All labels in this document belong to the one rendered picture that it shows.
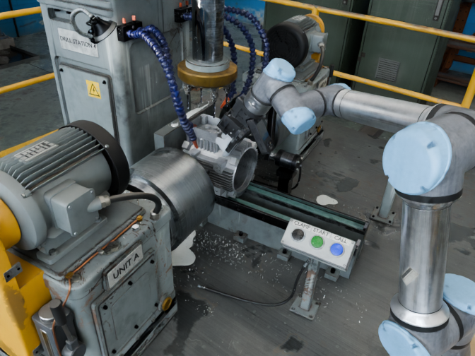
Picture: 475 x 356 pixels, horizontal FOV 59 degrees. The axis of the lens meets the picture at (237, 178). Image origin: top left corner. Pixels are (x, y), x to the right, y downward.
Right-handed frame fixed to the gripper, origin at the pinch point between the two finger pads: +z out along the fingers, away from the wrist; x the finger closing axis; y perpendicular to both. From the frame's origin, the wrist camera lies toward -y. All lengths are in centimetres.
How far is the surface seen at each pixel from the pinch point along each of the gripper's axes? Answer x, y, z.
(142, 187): 33.7, 7.2, -2.8
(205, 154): 0.0, 5.7, 6.0
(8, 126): -96, 181, 230
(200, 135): -1.1, 10.8, 2.4
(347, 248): 19.2, -39.4, -20.6
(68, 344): 69, -8, 1
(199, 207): 23.4, -5.9, -0.1
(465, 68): -506, -108, 57
